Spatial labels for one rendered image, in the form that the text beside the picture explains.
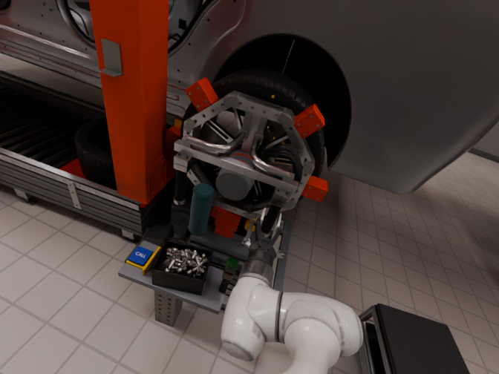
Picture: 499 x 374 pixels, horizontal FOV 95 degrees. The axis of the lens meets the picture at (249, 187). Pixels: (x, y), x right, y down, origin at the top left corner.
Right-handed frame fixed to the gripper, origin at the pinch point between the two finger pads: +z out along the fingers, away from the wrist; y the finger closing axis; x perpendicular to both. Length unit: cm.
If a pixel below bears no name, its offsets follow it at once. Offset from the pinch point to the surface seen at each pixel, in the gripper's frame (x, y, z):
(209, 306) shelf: -37.9, -9.8, -18.3
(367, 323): -68, 78, 17
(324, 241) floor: -83, 60, 84
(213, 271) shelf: -37.9, -13.7, -4.1
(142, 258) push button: -35, -43, -11
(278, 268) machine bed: -75, 23, 36
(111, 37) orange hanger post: 37, -64, 12
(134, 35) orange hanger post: 39, -57, 12
